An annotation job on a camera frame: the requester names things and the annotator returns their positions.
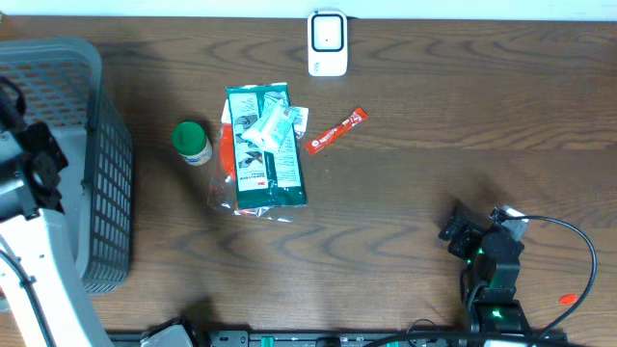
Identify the white barcode scanner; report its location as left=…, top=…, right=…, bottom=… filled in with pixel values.
left=307, top=10, right=349, bottom=77

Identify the grey plastic basket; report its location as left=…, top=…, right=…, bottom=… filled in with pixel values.
left=1, top=38, right=134, bottom=294

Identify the mint green wipes pack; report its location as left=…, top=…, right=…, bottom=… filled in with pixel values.
left=241, top=95, right=300, bottom=153

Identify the black camera cable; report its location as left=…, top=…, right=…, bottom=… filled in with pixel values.
left=0, top=250, right=57, bottom=347
left=496, top=215, right=599, bottom=338

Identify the red sticker on table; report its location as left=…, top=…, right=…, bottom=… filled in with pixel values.
left=559, top=294, right=578, bottom=306

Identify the black right camera cable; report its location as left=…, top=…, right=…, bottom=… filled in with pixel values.
left=496, top=215, right=599, bottom=338

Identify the green grip gloves package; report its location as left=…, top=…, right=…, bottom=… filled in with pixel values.
left=227, top=83, right=307, bottom=209

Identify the black left camera cable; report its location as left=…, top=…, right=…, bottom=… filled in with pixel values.
left=0, top=250, right=57, bottom=347

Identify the red snack stick packet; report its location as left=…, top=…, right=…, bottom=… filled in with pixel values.
left=305, top=107, right=368, bottom=155

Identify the black mounting rail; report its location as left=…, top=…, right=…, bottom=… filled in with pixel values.
left=108, top=318, right=569, bottom=347

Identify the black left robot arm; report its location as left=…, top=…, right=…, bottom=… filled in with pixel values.
left=1, top=78, right=112, bottom=346

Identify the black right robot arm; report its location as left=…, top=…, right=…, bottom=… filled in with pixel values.
left=439, top=206, right=531, bottom=335

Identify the red dustpan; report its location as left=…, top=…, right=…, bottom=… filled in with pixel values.
left=207, top=101, right=306, bottom=223

